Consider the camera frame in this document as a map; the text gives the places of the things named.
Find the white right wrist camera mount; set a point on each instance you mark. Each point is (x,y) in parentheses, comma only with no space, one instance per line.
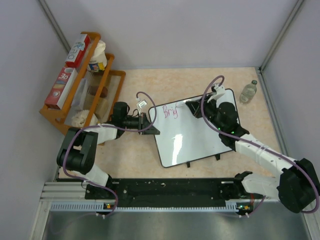
(217,91)

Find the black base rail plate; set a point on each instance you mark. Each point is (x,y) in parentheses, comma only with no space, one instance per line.
(170,192)

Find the clear plastic box on shelf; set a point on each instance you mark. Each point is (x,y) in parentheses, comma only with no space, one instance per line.
(80,95)

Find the white whiteboard black frame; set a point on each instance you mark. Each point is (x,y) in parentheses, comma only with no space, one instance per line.
(183,138)

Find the orange wooden shelf rack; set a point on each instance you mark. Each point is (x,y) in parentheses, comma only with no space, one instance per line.
(112,79)

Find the white crumpled bag lower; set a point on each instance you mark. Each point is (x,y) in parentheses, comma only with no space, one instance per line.
(79,119)

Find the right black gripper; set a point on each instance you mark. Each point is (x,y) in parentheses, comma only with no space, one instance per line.
(195,107)

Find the red white toothpaste box upper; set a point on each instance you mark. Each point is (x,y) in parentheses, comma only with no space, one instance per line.
(77,51)

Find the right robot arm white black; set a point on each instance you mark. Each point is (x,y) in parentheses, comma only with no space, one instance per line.
(293,182)

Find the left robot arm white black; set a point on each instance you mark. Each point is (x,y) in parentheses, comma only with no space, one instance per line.
(78,150)

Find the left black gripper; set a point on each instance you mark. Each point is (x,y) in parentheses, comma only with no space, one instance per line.
(143,121)

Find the red 3D toothpaste box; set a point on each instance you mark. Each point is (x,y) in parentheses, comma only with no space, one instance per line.
(60,90)

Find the pink capped whiteboard marker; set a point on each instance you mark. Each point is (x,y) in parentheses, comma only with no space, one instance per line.
(181,103)

